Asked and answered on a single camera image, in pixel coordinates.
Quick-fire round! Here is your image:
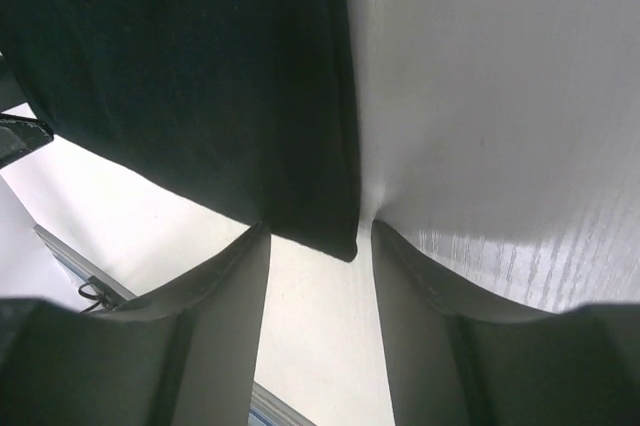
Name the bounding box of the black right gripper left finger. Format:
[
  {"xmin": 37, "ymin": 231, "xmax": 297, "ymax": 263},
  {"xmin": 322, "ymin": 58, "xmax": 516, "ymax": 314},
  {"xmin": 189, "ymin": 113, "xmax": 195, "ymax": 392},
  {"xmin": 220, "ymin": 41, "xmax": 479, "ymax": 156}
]
[{"xmin": 1, "ymin": 224, "xmax": 271, "ymax": 425}]

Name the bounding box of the black t shirt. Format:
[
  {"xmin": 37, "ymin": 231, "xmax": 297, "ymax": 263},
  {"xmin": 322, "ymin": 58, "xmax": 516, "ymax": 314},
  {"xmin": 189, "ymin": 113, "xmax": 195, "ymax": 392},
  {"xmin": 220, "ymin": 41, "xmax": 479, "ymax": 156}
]
[{"xmin": 1, "ymin": 0, "xmax": 361, "ymax": 261}]

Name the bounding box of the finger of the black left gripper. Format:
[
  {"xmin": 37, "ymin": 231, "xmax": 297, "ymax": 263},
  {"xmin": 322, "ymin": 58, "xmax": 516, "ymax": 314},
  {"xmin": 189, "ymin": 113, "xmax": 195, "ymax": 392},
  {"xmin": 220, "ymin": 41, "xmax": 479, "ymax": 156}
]
[{"xmin": 0, "ymin": 113, "xmax": 54, "ymax": 167}]

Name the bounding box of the aluminium mounting rail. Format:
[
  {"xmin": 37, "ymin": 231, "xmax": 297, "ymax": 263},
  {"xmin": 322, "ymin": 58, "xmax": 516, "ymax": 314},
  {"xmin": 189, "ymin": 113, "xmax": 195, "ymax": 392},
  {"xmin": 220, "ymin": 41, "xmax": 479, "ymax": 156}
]
[{"xmin": 35, "ymin": 224, "xmax": 310, "ymax": 425}]

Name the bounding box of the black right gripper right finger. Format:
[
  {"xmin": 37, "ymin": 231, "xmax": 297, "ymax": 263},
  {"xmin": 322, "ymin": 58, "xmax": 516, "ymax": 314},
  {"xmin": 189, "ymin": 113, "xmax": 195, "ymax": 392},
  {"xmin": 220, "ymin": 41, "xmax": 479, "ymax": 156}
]
[{"xmin": 371, "ymin": 221, "xmax": 639, "ymax": 425}]

